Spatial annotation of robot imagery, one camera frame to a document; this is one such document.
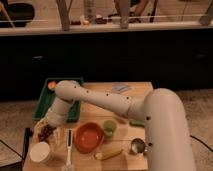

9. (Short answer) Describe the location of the green tray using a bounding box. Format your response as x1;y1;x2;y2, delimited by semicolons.
32;78;81;122

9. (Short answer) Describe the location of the silver metal cup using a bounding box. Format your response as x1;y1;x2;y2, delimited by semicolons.
130;138;146;155

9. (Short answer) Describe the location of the black clamp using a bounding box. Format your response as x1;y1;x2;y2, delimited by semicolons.
22;127;33;160

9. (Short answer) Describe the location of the black cable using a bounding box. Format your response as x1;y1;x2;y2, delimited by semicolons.
189;134;213;154

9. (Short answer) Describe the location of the orange bowl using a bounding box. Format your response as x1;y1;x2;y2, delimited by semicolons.
74;122;104;154

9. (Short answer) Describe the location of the white paper cup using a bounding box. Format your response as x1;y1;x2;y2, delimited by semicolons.
30;142;51;163

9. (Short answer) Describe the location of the green vegetable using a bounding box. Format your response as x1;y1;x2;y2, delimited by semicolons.
129;120;145;127

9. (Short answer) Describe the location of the green cup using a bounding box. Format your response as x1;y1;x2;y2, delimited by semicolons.
103;120;117;137

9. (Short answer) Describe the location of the yellow corn cob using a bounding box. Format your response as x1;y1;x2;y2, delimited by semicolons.
94;149;122;160

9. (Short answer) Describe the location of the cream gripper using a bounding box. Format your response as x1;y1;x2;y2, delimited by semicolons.
35;120;59;143

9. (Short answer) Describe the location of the orange fruit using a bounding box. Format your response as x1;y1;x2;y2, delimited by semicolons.
47;81;56;91

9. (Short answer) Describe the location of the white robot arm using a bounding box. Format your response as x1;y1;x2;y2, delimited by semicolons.
45;80;196;171

